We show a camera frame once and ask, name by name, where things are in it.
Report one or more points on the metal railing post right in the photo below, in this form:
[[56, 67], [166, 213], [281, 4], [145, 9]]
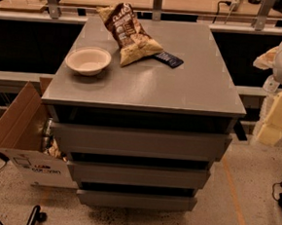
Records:
[[260, 20]]

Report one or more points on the grey top drawer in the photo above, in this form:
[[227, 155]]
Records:
[[141, 143]]

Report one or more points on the grey bottom drawer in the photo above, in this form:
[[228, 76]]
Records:
[[139, 201]]

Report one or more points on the open cardboard box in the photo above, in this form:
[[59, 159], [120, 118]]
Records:
[[22, 141]]

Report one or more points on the grey drawer cabinet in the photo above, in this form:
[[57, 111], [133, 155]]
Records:
[[198, 96]]

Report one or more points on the metal railing post middle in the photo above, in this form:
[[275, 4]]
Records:
[[156, 10]]

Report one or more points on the white paper bowl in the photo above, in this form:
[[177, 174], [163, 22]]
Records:
[[88, 61]]

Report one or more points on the brown chip bag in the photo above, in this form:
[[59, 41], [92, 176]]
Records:
[[133, 41]]

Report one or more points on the metal can in box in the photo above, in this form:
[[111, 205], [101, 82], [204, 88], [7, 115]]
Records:
[[47, 131]]

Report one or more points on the grey middle drawer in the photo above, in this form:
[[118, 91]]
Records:
[[141, 176]]

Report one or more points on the grey drawer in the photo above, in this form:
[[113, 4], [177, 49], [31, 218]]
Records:
[[141, 176], [141, 143], [139, 201]]

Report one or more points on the dark blue flat packet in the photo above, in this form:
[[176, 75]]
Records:
[[169, 59]]

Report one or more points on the clear hand sanitizer bottle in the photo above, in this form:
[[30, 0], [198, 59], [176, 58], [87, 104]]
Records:
[[270, 84]]

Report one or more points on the black floor stand base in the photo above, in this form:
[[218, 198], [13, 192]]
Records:
[[37, 216]]

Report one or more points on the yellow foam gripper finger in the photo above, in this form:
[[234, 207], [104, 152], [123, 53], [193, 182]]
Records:
[[266, 60], [271, 129]]

